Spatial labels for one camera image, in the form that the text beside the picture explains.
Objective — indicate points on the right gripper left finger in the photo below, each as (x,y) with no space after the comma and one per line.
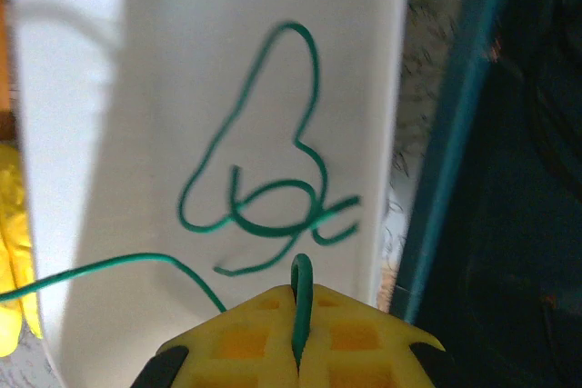
(245,342)

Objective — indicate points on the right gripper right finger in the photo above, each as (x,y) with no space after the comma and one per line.
(354,342)

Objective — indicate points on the teal plastic bin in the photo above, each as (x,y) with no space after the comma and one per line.
(500,224)

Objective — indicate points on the yellow banana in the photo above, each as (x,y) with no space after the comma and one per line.
(16,247)

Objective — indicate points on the white plastic bin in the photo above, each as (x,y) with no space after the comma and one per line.
(173,88)

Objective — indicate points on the orange-brown board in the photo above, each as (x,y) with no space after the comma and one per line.
(3,124)

